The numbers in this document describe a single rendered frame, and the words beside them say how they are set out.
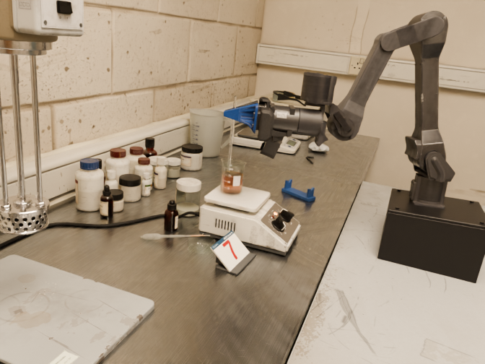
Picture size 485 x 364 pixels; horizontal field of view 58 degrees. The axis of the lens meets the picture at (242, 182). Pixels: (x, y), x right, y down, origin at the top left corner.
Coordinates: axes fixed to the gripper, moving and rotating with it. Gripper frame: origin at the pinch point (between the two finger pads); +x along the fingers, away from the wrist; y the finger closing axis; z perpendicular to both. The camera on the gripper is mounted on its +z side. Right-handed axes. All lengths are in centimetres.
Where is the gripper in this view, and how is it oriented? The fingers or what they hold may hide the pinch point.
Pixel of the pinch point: (239, 115)
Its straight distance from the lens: 93.9
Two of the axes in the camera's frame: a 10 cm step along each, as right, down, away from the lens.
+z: -1.0, 9.4, 3.3
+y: 0.2, -3.2, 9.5
